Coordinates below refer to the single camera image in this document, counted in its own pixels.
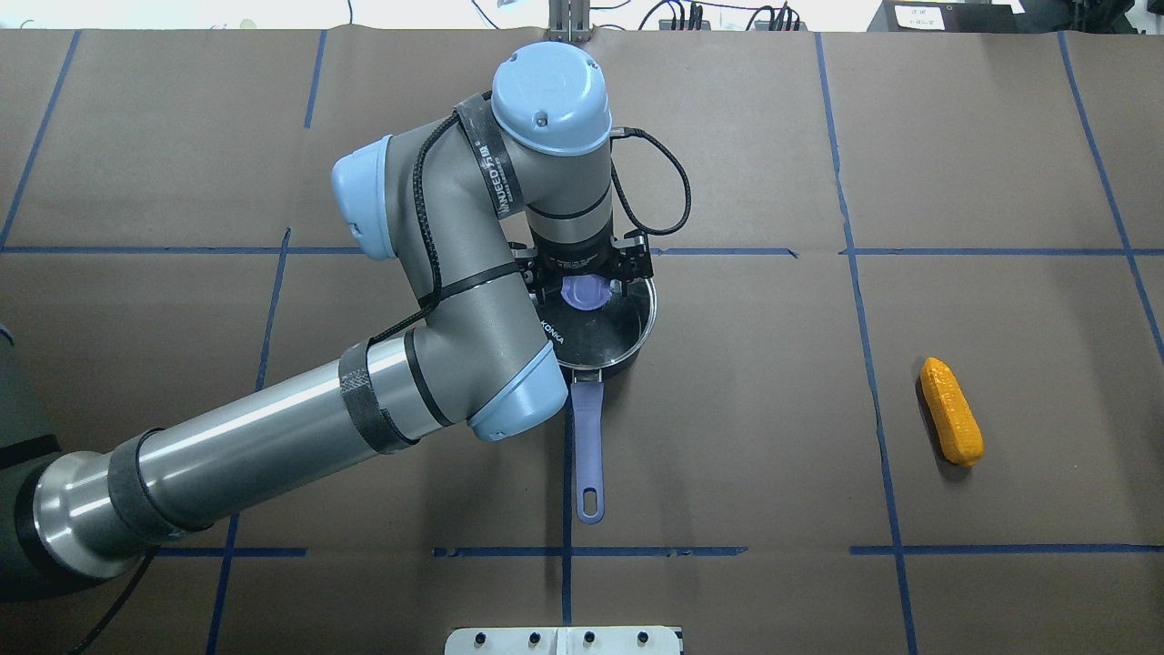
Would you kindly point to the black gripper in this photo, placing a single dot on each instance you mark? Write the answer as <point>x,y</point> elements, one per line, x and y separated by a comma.
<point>575,261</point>

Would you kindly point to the glass lid blue knob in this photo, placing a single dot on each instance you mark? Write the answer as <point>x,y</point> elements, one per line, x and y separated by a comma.
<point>595,323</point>

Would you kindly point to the dark blue saucepan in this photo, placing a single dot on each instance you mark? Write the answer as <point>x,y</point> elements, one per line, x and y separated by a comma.
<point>586,393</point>

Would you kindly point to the yellow toy corn cob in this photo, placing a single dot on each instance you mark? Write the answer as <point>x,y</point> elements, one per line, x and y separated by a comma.
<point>959,437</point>

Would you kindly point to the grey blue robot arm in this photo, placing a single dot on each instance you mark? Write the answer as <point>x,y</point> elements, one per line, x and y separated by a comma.
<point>505,202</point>

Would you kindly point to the brown paper table mat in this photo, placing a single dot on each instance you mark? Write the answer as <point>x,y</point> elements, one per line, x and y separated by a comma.
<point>774,483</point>

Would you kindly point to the black box with label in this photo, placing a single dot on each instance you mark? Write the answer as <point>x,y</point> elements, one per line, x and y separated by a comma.
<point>943,17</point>

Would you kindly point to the aluminium frame post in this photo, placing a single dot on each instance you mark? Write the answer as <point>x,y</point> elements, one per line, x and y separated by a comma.
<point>569,21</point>

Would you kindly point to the white camera mast post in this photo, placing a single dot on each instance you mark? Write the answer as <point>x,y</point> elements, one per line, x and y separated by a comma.
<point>618,639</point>

